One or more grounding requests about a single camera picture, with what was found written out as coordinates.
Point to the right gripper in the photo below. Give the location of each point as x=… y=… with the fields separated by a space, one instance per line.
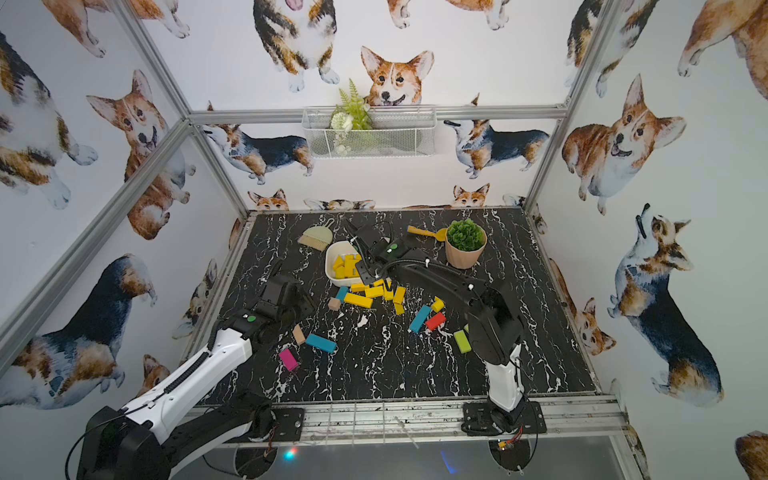
x=361 y=266

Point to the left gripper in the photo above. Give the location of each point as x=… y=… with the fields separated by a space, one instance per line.
x=288 y=289

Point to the white plastic tray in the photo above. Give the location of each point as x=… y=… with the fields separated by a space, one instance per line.
x=341 y=259

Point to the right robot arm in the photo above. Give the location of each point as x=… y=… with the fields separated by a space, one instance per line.
x=489 y=309

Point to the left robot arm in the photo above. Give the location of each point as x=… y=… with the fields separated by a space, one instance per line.
x=151 y=436

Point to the natural wood block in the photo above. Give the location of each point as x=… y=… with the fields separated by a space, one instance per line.
x=298 y=335

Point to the small teal block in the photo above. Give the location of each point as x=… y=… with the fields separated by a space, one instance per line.
x=343 y=291

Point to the green hand brush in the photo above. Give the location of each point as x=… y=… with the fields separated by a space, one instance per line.
x=317 y=237

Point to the magenta block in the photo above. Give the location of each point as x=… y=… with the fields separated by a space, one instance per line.
x=289 y=359

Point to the teal long block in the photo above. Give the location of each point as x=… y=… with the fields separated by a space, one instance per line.
x=321 y=343

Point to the yellow toy shovel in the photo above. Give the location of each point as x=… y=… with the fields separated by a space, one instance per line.
x=440 y=235

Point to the teal slanted block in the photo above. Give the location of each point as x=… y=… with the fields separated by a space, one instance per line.
x=420 y=318

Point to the pink pot green plant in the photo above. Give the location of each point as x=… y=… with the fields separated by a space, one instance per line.
x=465 y=242

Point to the red block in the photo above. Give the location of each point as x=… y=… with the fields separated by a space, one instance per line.
x=435 y=321

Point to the green block left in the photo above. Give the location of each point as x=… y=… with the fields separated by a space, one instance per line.
x=462 y=341

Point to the green fern with flower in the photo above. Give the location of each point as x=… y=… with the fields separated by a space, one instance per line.
x=351 y=123

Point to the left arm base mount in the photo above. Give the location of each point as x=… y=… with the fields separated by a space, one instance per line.
x=281 y=425

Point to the white wire wall basket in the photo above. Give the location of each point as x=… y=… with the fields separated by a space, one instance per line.
x=380 y=132

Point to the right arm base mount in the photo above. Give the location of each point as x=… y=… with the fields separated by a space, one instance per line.
x=487 y=419

